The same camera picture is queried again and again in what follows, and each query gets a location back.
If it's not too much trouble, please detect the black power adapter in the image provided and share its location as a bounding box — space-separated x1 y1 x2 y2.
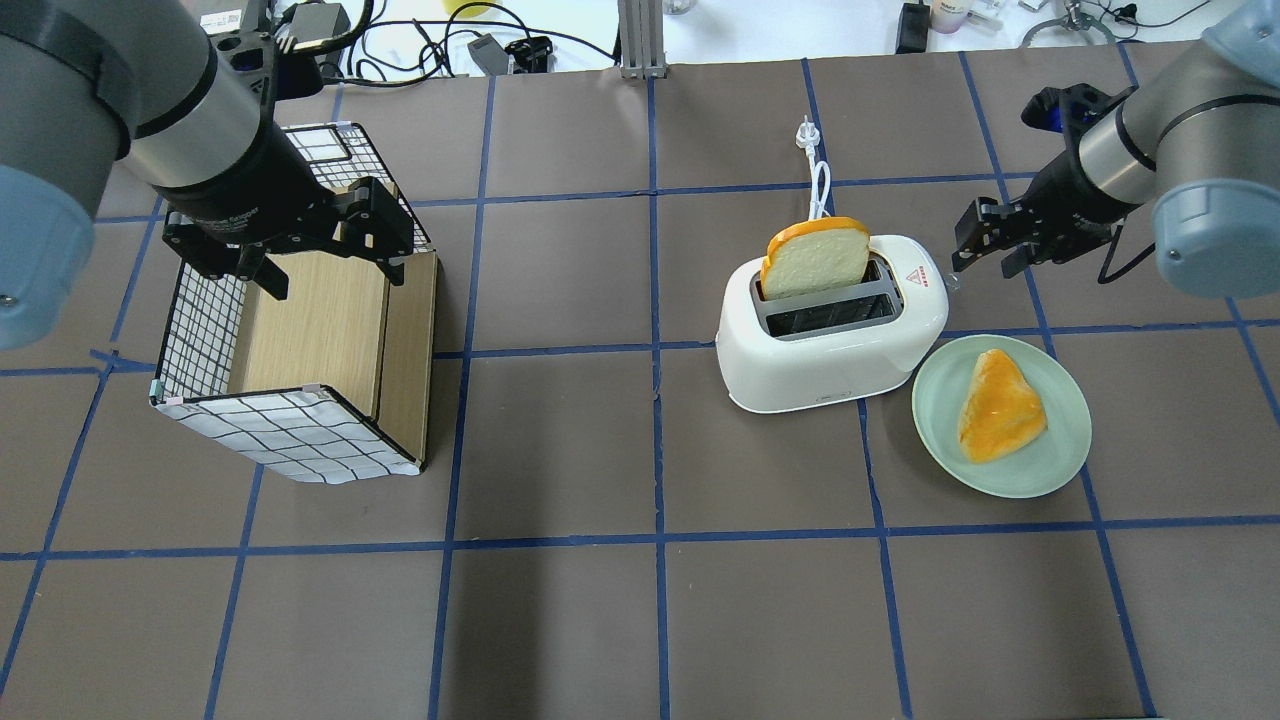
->
893 1 931 55

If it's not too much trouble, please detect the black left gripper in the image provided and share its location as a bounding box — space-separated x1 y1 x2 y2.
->
160 126 416 301

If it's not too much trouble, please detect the white toaster power cable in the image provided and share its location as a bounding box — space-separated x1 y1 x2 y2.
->
794 117 835 223

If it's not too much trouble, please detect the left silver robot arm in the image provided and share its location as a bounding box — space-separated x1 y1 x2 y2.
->
3 1 332 350

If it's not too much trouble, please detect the light green plate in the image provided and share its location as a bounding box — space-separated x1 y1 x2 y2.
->
911 334 1092 498

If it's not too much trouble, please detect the bread slice in toaster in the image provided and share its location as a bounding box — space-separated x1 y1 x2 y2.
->
759 217 870 301

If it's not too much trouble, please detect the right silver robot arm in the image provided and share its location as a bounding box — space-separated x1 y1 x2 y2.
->
951 1 1279 299

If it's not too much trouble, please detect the white toaster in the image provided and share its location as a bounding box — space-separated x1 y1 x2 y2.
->
716 234 948 414

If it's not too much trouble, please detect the wire basket with wooden shelf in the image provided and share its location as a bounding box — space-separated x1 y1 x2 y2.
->
150 122 439 486

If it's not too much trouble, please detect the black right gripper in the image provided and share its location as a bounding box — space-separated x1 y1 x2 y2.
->
951 150 1126 279

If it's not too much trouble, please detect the aluminium frame post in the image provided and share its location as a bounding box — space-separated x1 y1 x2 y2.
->
617 0 668 79

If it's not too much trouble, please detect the yellow bread piece on plate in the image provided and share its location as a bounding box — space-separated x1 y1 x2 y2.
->
957 348 1048 464

